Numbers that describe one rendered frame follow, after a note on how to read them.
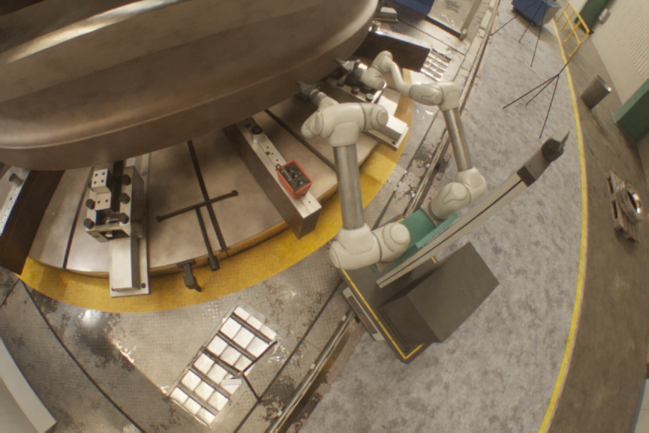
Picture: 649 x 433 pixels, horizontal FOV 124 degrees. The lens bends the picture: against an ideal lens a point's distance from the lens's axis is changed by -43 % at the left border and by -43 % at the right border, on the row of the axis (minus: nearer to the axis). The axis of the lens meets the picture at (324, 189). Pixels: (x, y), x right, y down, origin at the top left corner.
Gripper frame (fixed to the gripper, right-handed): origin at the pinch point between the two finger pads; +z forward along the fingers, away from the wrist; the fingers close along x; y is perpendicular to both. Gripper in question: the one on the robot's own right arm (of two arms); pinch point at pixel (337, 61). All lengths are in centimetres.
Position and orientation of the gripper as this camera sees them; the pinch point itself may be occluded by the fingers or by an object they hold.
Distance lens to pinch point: 227.7
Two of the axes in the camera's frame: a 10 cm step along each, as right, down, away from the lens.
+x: 5.6, -6.7, 4.8
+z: -8.1, -5.6, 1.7
